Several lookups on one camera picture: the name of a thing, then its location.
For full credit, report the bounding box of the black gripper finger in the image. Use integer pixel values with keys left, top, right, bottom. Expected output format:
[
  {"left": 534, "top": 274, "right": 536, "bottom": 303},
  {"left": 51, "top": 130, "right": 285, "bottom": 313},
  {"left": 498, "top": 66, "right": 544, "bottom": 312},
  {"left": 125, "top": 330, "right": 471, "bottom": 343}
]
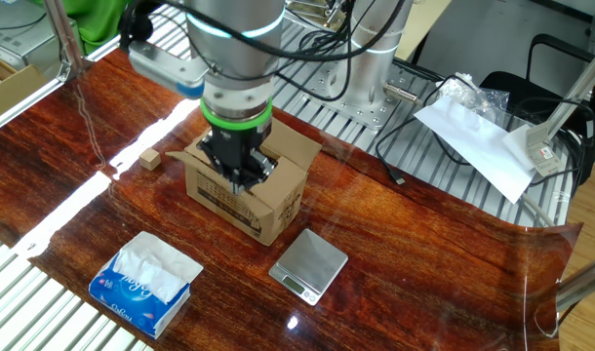
[
  {"left": 198, "top": 136, "right": 240, "bottom": 195},
  {"left": 237, "top": 150, "right": 278, "bottom": 195}
]

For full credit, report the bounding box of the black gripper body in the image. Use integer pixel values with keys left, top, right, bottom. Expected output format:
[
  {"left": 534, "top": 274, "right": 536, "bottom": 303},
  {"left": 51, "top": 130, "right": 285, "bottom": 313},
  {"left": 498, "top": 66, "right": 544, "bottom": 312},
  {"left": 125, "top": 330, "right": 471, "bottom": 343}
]
[{"left": 209, "top": 125, "right": 272, "bottom": 166}]

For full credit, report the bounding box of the brown cardboard box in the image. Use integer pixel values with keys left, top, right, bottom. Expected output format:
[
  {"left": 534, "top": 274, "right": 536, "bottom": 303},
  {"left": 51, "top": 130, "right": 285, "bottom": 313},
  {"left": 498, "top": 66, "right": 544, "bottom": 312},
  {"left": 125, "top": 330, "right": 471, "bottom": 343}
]
[{"left": 165, "top": 116, "right": 323, "bottom": 248}]

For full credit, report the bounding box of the open cardboard bin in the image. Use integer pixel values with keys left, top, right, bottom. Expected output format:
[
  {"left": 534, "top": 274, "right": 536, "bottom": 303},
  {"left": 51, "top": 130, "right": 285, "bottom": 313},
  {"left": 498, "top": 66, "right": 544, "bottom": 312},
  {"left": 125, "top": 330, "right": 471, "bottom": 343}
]
[{"left": 0, "top": 51, "right": 49, "bottom": 126}]

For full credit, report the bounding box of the small wooden cube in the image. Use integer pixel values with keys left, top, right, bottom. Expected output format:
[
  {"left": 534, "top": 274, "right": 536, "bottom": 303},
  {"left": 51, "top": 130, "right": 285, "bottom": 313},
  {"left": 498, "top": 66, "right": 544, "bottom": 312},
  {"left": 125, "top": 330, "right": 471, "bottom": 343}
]
[{"left": 139, "top": 147, "right": 162, "bottom": 172}]

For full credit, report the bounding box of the silver digital scale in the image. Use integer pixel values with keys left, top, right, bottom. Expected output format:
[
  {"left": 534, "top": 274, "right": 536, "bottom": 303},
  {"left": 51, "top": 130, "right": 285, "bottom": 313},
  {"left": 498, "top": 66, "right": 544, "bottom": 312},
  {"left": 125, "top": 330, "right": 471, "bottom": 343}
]
[{"left": 268, "top": 227, "right": 350, "bottom": 307}]

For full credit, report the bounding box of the blue tissue pack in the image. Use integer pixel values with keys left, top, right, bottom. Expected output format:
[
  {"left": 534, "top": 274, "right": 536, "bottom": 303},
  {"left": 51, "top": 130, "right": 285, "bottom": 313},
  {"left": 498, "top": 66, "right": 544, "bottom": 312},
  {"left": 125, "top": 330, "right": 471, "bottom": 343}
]
[{"left": 88, "top": 230, "right": 205, "bottom": 341}]

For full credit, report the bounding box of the person in green shirt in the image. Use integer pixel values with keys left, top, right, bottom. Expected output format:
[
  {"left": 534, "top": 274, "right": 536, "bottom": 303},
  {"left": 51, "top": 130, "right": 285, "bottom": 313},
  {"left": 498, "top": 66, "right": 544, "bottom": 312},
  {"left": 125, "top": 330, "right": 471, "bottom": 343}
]
[{"left": 31, "top": 0, "right": 133, "bottom": 56}]

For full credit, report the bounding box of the wood pattern table mat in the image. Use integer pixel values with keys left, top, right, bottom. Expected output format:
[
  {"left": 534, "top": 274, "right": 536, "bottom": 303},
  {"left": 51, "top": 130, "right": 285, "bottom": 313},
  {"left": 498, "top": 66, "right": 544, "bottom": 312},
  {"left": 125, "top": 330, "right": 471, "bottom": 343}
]
[{"left": 0, "top": 35, "right": 584, "bottom": 351}]

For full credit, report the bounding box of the white paper sheet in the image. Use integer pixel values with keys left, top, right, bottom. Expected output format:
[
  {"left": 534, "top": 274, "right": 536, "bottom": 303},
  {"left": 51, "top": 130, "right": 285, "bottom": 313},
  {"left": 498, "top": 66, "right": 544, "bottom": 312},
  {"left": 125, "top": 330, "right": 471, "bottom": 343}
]
[{"left": 413, "top": 95, "right": 537, "bottom": 205}]

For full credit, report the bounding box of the beige wooden desk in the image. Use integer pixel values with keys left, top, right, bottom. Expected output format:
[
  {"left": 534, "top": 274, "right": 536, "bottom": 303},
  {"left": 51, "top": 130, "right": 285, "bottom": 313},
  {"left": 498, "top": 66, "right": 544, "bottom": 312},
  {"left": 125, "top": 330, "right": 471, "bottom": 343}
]
[{"left": 393, "top": 0, "right": 454, "bottom": 62}]

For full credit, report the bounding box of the clear plastic bag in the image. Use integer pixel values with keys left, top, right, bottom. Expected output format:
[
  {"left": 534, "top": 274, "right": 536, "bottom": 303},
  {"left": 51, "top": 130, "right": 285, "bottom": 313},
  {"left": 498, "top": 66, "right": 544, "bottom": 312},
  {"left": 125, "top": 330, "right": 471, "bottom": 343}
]
[{"left": 434, "top": 71, "right": 511, "bottom": 126}]

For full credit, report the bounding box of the grey metal device case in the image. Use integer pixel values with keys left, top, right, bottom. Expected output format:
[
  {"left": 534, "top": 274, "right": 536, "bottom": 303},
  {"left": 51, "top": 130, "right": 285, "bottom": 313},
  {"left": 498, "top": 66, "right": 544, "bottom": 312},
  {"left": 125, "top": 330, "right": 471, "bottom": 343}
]
[{"left": 0, "top": 0, "right": 82, "bottom": 72}]

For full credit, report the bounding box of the black office chair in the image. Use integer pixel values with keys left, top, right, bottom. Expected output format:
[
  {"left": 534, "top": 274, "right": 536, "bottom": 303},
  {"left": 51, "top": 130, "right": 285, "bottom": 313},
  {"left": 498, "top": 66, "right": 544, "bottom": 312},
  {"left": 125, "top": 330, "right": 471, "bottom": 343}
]
[{"left": 478, "top": 32, "right": 595, "bottom": 184}]

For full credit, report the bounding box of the silver perforated base plate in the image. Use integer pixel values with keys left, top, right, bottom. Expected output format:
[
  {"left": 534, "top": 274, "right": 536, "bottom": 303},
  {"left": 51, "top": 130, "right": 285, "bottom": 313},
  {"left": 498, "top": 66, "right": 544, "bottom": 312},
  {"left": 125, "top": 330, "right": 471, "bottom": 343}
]
[{"left": 304, "top": 51, "right": 418, "bottom": 132}]

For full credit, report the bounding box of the black USB cable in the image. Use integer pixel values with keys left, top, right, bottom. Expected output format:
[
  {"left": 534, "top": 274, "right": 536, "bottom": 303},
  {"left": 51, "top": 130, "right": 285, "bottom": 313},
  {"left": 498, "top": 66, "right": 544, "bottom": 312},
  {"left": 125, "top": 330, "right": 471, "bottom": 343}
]
[{"left": 374, "top": 72, "right": 474, "bottom": 187}]

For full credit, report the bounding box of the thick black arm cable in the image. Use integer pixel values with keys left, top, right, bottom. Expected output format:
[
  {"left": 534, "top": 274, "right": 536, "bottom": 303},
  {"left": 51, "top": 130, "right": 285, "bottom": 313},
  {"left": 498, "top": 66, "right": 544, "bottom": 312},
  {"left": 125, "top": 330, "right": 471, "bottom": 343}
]
[{"left": 119, "top": 0, "right": 409, "bottom": 62}]

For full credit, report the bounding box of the silver cable connector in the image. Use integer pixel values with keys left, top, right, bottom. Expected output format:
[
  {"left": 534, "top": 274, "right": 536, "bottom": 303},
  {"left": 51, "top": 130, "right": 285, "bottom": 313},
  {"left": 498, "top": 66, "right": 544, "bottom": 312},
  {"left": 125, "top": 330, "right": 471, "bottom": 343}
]
[{"left": 382, "top": 81, "right": 425, "bottom": 107}]

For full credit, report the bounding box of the aluminium frame post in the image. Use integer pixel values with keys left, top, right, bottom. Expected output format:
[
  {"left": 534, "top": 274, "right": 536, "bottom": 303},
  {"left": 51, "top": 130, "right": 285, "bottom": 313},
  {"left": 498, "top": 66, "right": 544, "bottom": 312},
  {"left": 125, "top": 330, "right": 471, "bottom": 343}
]
[
  {"left": 42, "top": 0, "right": 92, "bottom": 83},
  {"left": 554, "top": 252, "right": 595, "bottom": 314}
]

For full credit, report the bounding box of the white cable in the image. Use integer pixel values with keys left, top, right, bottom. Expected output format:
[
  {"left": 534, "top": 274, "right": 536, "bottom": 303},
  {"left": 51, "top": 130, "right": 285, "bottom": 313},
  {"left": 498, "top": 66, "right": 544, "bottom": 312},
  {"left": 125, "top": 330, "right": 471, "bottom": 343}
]
[{"left": 520, "top": 192, "right": 556, "bottom": 228}]

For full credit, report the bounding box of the black cable bundle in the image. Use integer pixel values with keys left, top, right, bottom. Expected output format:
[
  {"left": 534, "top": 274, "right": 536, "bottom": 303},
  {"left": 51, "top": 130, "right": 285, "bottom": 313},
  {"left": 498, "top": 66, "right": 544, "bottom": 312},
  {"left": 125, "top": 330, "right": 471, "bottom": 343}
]
[{"left": 509, "top": 96, "right": 595, "bottom": 187}]

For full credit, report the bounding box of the aluminium post with label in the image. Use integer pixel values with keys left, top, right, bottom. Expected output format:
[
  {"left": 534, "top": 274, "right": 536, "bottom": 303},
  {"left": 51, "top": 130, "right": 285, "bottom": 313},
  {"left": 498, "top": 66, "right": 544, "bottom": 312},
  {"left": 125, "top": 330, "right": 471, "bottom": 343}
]
[{"left": 525, "top": 48, "right": 595, "bottom": 177}]

